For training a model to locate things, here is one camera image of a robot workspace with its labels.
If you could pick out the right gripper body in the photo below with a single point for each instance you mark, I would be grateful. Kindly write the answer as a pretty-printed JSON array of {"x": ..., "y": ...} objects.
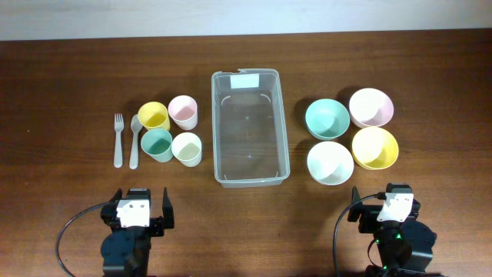
[{"x": 368, "y": 223}]

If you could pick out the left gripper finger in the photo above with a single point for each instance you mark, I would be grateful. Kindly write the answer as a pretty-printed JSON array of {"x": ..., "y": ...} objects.
[
  {"x": 168, "y": 211},
  {"x": 116, "y": 197}
]

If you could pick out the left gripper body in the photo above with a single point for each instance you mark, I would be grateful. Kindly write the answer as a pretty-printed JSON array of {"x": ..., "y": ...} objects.
[{"x": 156, "y": 226}]

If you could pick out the white plastic bowl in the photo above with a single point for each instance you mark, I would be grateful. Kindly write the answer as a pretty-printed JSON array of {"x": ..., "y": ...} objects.
[{"x": 330, "y": 163}]

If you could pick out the green plastic cup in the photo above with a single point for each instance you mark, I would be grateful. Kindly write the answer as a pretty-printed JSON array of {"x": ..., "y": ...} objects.
[{"x": 157, "y": 144}]

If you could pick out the yellow plastic bowl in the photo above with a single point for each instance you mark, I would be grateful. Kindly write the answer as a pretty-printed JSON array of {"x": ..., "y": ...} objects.
[{"x": 374, "y": 148}]

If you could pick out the cream plastic cup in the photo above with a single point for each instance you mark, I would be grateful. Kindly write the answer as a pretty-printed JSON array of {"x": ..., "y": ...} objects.
[{"x": 187, "y": 149}]

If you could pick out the yellow plastic cup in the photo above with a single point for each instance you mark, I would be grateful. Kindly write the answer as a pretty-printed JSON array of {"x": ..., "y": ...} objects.
[{"x": 154, "y": 115}]

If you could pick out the green plastic bowl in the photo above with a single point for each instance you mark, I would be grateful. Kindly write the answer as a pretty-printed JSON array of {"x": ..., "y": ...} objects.
[{"x": 327, "y": 119}]

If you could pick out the pink plastic cup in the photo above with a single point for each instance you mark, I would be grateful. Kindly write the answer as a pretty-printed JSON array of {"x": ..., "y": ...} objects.
[{"x": 183, "y": 110}]

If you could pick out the pink plastic bowl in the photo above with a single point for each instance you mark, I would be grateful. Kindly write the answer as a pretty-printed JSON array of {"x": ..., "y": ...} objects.
[{"x": 370, "y": 107}]

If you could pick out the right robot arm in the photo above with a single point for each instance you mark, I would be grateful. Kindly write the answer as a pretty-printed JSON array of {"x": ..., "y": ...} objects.
[{"x": 404, "y": 244}]

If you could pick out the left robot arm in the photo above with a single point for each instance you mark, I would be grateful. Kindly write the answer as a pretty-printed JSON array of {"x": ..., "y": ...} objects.
[{"x": 125, "y": 251}]

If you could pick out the clear plastic storage container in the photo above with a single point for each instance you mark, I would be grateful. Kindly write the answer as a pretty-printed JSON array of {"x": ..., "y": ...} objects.
[{"x": 250, "y": 140}]

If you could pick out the white label on container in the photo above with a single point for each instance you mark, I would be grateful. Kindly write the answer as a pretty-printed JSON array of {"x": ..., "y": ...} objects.
[{"x": 244, "y": 81}]

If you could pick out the grey plastic spoon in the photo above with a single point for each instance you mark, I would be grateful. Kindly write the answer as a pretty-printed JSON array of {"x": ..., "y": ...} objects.
[{"x": 136, "y": 127}]

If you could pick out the grey plastic fork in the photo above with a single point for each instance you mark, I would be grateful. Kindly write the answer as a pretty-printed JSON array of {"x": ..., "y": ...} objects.
[{"x": 119, "y": 127}]

